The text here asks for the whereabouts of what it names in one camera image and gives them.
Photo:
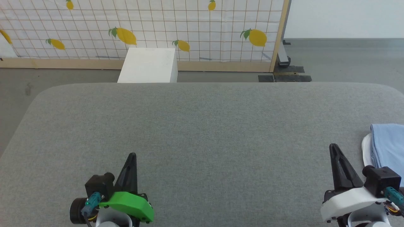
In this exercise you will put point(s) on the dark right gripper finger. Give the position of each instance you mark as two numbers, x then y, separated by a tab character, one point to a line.
337	176
350	176

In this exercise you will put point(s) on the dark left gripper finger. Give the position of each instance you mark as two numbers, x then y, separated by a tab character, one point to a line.
124	181
134	179

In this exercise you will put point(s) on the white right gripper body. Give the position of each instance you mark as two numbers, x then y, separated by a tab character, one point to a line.
347	201

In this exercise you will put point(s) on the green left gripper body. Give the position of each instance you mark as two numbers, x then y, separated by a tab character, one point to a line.
132	205

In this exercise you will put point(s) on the light blue and white garment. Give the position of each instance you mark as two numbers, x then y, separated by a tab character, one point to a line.
389	145

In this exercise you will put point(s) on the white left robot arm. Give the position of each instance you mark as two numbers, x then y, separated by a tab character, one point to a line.
112	219

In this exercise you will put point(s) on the black left wrist motor cylinder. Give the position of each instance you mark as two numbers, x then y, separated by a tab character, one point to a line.
77	211

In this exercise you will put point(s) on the grey fabric sofa cushion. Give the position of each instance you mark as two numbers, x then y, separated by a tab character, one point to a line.
202	132

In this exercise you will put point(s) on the white rectangular box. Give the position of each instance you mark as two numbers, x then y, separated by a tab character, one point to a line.
148	64

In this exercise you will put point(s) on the small black floor tape patch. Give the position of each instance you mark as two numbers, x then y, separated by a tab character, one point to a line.
266	78

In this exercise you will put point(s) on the metal screen foot with caster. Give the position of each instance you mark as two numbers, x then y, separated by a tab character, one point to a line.
283	56

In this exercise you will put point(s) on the lemon print partition screen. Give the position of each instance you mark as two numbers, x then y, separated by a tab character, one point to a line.
157	22

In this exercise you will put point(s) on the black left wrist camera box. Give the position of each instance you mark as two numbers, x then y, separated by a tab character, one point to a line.
99	186

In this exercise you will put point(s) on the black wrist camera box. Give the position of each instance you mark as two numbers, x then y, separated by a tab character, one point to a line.
382	179
99	186

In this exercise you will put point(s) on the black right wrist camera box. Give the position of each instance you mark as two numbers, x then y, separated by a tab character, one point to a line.
382	179

